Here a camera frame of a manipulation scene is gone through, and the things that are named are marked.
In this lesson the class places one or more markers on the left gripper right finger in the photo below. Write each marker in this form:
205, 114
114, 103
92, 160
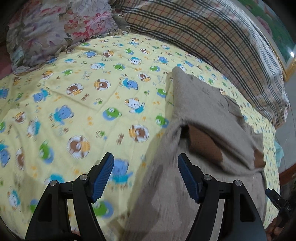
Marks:
240, 218

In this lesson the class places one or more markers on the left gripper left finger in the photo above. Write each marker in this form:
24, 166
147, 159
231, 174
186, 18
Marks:
65, 212

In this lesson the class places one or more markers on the beige knit sweater brown trim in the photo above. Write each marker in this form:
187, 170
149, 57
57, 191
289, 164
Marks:
210, 129

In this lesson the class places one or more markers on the person right hand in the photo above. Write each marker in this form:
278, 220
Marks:
273, 230

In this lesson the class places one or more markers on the light blue cloth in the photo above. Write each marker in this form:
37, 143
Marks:
279, 153

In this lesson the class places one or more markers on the yellow cartoon bear bedsheet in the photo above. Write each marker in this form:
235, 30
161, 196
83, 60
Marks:
113, 94

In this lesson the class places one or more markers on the gold framed floral painting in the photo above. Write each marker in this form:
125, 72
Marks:
276, 32

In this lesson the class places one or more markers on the plaid checkered quilt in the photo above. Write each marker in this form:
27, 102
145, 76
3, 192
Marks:
224, 36

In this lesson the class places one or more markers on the floral ruffled pillow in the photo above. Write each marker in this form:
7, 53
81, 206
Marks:
41, 30

